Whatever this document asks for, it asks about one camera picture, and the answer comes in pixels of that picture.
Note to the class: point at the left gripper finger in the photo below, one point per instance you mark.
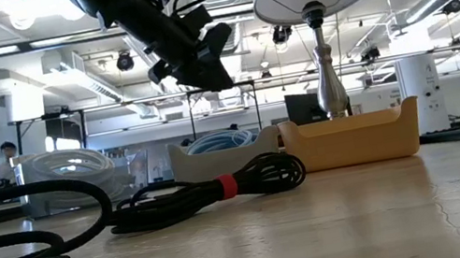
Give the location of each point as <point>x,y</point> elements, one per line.
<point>218,74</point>
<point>190,78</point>

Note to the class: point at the yellow plastic bin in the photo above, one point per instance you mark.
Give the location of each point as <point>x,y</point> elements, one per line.
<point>355,140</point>

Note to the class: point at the person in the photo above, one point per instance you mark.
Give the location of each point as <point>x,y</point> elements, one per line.
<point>4,168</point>

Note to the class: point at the black background station frame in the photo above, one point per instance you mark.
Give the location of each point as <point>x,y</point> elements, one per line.
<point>112,106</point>

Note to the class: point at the black ceiling spotlight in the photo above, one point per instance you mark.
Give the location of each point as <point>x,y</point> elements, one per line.
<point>370,54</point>
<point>282,34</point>
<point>453,6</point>
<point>124,61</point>

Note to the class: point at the white round column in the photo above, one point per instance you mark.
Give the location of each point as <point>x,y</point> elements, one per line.
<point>421,95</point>

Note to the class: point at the grey plastic bin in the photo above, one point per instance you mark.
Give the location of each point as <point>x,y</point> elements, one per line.
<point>217,162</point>

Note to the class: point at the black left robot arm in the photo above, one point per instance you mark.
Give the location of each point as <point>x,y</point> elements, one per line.
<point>133,8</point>

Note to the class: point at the black monitor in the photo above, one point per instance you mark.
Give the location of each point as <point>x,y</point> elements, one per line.
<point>302,109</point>

